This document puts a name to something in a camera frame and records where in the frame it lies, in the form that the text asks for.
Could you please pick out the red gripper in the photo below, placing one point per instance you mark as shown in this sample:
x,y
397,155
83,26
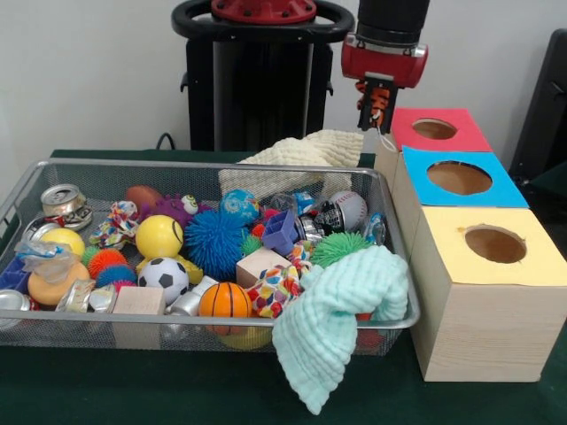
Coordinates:
x,y
385,64

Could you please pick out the orange striped plush tiger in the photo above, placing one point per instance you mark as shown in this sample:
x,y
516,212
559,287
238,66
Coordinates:
x,y
376,99

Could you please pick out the cream yellow cloth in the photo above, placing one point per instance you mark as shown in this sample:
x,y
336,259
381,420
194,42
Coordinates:
x,y
319,148

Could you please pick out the mint green cloth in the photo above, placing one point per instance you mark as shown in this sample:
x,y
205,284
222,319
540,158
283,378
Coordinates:
x,y
328,319

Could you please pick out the wooden box with three holes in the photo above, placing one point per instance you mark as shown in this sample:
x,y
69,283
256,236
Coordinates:
x,y
487,332

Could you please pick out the shallow clear mesh bin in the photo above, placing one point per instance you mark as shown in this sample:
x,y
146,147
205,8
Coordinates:
x,y
66,336

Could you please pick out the white baseball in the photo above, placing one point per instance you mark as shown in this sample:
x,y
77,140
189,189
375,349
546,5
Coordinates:
x,y
354,206

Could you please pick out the green spiky ball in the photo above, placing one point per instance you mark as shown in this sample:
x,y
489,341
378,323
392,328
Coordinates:
x,y
341,248

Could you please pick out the blue globe ball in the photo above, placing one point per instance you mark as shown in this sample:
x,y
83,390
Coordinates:
x,y
239,206

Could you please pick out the black chair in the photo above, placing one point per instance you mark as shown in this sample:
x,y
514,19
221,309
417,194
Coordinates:
x,y
549,110

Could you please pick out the dark green side table cloth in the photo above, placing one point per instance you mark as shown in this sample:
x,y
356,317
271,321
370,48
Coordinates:
x,y
553,177

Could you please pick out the orange toy basketball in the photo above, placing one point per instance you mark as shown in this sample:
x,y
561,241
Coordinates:
x,y
225,301

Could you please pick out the large yellow ball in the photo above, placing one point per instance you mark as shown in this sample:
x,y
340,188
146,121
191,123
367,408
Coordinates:
x,y
157,237

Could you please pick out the black white soccer ball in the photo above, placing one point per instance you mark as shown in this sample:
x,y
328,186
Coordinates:
x,y
163,280

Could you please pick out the plain wooden block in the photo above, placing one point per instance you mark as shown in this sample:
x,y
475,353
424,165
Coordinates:
x,y
138,301

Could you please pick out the small yellow ball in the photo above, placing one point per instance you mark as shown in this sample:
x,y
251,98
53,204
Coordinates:
x,y
66,239

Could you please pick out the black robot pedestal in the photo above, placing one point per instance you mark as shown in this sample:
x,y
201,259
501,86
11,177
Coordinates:
x,y
248,88

